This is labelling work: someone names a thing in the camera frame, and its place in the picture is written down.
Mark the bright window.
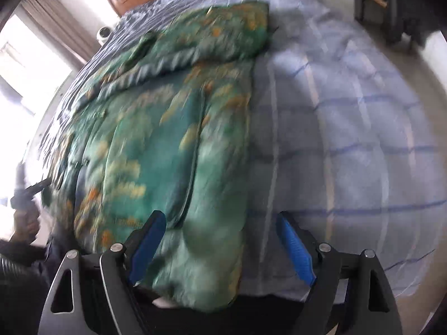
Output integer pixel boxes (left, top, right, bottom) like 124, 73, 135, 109
0, 13, 75, 184

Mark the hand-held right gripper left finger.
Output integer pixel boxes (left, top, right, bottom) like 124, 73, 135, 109
38, 210, 167, 335

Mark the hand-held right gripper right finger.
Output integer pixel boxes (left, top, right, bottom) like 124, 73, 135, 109
275, 211, 404, 335

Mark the green printed jacket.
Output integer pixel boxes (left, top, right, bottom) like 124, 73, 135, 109
45, 1, 272, 313

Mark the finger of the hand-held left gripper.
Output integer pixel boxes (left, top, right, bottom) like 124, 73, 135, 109
25, 177, 50, 195

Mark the beige curtain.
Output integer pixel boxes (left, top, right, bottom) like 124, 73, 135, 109
20, 0, 101, 66

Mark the person's left hand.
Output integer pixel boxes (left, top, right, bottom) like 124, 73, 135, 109
13, 205, 41, 242

